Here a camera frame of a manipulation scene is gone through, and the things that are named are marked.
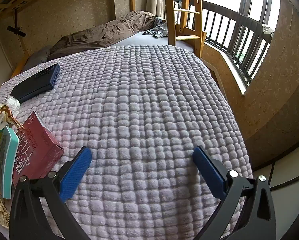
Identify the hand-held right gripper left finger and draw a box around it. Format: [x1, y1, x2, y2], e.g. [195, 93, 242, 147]
[9, 146, 92, 240]

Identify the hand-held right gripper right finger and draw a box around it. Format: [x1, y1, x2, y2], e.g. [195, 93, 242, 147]
[192, 145, 276, 240]

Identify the red cardboard box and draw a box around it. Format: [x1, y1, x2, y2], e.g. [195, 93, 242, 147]
[12, 111, 64, 187]

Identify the teal sponge block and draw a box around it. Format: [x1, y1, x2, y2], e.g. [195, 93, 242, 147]
[0, 126, 19, 199]

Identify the white tissue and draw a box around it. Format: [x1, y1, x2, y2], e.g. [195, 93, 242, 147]
[0, 97, 21, 128]

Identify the lavender waffle blanket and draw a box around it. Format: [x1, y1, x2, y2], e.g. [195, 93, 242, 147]
[0, 44, 253, 240]

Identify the dark blue phone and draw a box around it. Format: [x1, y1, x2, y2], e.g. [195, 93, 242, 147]
[10, 63, 60, 103]

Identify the grey pillow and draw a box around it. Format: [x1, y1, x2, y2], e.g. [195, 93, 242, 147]
[22, 45, 54, 73]

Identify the brown duvet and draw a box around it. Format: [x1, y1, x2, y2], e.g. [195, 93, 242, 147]
[47, 10, 165, 62]

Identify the grey bed sheet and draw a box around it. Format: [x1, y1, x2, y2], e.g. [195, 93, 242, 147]
[110, 30, 197, 55]

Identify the grey clothing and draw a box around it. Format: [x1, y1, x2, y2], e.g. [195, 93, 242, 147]
[142, 20, 170, 39]

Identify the dark window railing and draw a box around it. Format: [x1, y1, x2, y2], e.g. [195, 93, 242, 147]
[202, 0, 275, 88]

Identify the wooden bunk ladder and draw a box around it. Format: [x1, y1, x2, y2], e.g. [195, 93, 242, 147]
[163, 0, 207, 58]

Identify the black wall mount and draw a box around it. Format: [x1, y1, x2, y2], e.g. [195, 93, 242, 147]
[7, 9, 26, 37]

